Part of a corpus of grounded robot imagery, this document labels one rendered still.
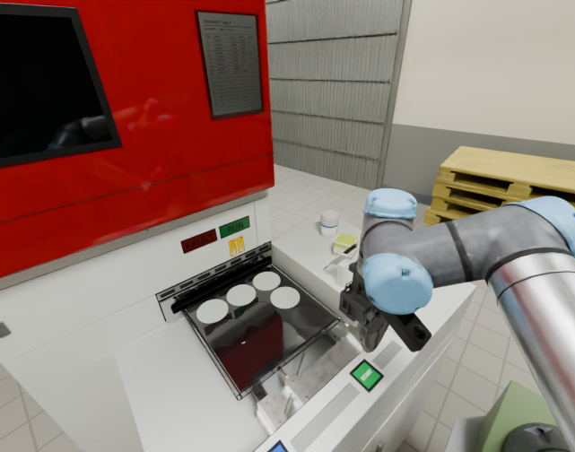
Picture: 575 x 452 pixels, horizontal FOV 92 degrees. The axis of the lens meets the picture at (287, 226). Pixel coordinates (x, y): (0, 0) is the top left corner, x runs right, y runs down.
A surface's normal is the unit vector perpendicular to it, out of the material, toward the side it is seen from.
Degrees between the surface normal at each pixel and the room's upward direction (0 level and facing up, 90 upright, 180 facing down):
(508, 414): 45
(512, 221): 27
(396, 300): 90
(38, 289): 90
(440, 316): 0
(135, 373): 0
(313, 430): 0
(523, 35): 90
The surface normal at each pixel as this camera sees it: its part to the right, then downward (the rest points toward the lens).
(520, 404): -0.48, -0.33
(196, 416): -0.03, -0.86
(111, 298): 0.63, 0.39
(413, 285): -0.22, 0.51
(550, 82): -0.66, 0.40
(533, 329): -0.96, -0.26
